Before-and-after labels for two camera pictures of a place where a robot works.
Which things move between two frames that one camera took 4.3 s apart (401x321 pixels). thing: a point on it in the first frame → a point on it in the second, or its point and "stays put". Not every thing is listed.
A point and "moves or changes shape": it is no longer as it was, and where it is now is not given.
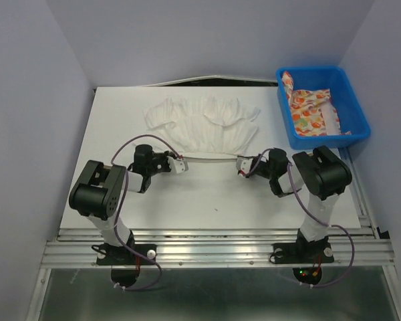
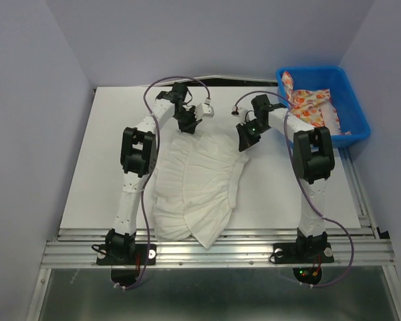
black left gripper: [163, 155] → [190, 126]
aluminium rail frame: [368, 247] stays put
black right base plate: [302, 253] stays put
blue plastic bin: [350, 112] stays put
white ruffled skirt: [204, 124] moves or changes shape
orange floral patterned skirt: [313, 112] stays put
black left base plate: [121, 255] stays put
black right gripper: [250, 172] → [245, 140]
